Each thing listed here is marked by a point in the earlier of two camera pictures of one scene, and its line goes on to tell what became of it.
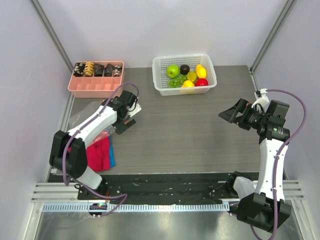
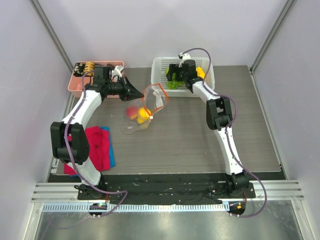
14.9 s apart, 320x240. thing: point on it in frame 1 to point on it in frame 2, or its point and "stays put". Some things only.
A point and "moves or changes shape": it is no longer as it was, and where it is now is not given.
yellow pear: [188, 83] moves or changes shape
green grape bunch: [177, 82] stays put
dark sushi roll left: [78, 69] stays put
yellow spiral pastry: [89, 69] stays put
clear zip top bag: [85, 111] moves or changes shape
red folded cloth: [98, 153] stays put
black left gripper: [122, 127] to [126, 85]
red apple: [201, 82] moves or changes shape
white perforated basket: [159, 78] stays put
